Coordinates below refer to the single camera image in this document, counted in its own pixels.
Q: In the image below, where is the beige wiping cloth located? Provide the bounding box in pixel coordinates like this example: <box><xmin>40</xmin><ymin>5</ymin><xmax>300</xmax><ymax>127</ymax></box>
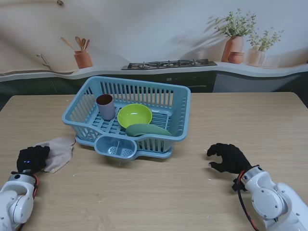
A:
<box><xmin>33</xmin><ymin>136</ymin><xmax>77</xmax><ymax>174</ymax></box>

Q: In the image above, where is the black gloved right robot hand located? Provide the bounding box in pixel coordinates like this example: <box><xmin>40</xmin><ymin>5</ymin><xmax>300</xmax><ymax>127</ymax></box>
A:
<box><xmin>206</xmin><ymin>143</ymin><xmax>253</xmax><ymax>174</ymax></box>

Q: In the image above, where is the blue plastic dish rack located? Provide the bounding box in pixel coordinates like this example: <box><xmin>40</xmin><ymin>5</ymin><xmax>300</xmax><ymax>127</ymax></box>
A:
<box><xmin>61</xmin><ymin>76</ymin><xmax>192</xmax><ymax>161</ymax></box>

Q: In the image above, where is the purple plastic cup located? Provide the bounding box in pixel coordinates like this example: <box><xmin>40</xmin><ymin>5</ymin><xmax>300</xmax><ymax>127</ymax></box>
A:
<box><xmin>96</xmin><ymin>94</ymin><xmax>116</xmax><ymax>121</ymax></box>

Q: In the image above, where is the lime green bowl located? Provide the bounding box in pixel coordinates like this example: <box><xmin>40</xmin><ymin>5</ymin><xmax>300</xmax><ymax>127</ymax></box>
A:
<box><xmin>117</xmin><ymin>103</ymin><xmax>153</xmax><ymax>129</ymax></box>

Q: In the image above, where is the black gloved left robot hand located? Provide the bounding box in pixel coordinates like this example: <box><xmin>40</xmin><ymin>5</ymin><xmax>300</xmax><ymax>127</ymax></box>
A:
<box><xmin>16</xmin><ymin>145</ymin><xmax>51</xmax><ymax>174</ymax></box>

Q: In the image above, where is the pale green plate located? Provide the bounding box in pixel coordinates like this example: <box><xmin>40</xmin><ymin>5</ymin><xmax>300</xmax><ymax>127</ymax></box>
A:
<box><xmin>125</xmin><ymin>124</ymin><xmax>173</xmax><ymax>153</ymax></box>

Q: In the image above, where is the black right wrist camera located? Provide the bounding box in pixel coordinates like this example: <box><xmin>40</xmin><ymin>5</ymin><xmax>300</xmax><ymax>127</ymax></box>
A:
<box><xmin>231</xmin><ymin>179</ymin><xmax>246</xmax><ymax>193</ymax></box>

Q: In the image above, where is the red black right arm cable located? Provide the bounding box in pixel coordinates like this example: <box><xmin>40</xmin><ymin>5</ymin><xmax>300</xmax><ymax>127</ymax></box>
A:
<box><xmin>236</xmin><ymin>172</ymin><xmax>260</xmax><ymax>231</ymax></box>

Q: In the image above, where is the printed kitchen backdrop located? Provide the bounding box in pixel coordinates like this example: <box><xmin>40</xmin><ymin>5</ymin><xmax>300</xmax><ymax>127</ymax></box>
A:
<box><xmin>0</xmin><ymin>0</ymin><xmax>308</xmax><ymax>111</ymax></box>

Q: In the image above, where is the red black arm cable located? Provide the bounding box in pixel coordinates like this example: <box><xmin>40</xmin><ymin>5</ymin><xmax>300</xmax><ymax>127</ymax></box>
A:
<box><xmin>236</xmin><ymin>172</ymin><xmax>260</xmax><ymax>231</ymax></box>
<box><xmin>32</xmin><ymin>175</ymin><xmax>39</xmax><ymax>198</ymax></box>

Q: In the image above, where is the red black left arm cable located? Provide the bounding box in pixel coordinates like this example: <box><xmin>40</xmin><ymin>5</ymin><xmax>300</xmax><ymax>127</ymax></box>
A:
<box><xmin>32</xmin><ymin>175</ymin><xmax>39</xmax><ymax>198</ymax></box>

